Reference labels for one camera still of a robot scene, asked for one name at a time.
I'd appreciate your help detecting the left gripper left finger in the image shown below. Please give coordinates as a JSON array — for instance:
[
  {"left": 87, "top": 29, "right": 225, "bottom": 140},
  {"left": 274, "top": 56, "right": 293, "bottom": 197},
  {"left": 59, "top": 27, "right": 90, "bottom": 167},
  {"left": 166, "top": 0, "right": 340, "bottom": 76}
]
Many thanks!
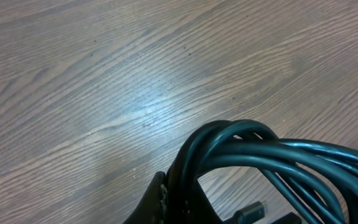
[{"left": 124, "top": 171, "right": 168, "bottom": 224}]

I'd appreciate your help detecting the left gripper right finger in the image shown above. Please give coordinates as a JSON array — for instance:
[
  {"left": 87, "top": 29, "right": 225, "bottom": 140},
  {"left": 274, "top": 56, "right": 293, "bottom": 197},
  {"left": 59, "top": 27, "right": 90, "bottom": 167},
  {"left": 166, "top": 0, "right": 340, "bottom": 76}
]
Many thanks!
[{"left": 185, "top": 180, "right": 223, "bottom": 224}]

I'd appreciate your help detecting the thin black split cable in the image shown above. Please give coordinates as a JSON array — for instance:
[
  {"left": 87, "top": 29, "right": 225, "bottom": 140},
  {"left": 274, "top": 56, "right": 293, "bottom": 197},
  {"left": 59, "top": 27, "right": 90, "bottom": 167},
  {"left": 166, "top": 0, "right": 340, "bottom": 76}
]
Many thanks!
[{"left": 225, "top": 200, "right": 266, "bottom": 224}]

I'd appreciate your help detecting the thick black USB cable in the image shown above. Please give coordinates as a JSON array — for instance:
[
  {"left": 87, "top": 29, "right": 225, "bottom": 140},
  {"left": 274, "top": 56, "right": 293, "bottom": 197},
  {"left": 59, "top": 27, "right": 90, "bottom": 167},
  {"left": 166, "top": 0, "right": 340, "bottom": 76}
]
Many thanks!
[{"left": 165, "top": 119, "right": 358, "bottom": 224}]

